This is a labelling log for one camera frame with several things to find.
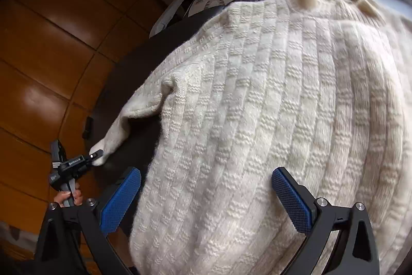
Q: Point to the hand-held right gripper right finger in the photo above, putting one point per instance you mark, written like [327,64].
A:
[291,201]

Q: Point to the cream knit sweater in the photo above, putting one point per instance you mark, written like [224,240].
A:
[257,101]

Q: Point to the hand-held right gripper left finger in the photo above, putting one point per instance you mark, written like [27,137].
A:
[120,201]

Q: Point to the person's left hand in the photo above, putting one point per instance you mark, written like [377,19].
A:
[78,197]

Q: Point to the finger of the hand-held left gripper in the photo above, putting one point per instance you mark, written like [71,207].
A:
[96,153]

